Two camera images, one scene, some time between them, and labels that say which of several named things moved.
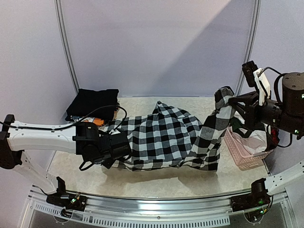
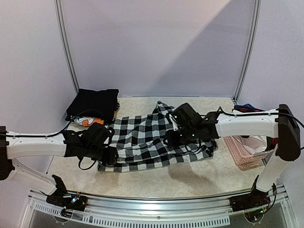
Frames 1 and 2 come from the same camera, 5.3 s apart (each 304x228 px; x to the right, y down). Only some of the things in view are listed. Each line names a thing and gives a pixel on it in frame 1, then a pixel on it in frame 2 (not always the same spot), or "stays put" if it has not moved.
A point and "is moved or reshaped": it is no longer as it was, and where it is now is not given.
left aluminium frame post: (61, 23) stays put
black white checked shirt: (168, 137) is moved or reshaped
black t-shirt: (87, 100) stays put
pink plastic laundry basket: (244, 160) stays put
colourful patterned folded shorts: (96, 120) stays put
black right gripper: (250, 111) to (170, 138)
